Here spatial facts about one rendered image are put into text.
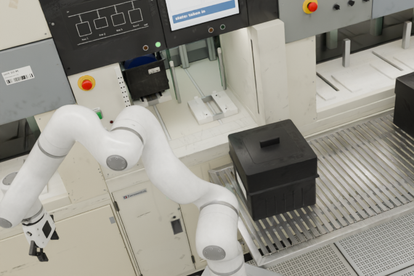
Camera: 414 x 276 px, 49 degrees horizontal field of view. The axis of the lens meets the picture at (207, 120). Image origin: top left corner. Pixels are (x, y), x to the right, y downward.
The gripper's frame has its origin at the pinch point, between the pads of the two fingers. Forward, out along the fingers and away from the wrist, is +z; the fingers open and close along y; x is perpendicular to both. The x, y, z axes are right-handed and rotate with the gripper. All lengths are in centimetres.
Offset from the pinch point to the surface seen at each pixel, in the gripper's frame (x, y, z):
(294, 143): -84, 51, 0
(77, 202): 12.4, 42.7, 21.0
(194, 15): -49, 71, -50
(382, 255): -129, 78, 101
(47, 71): 4, 45, -44
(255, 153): -69, 46, 0
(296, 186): -84, 40, 13
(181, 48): -21, 151, 1
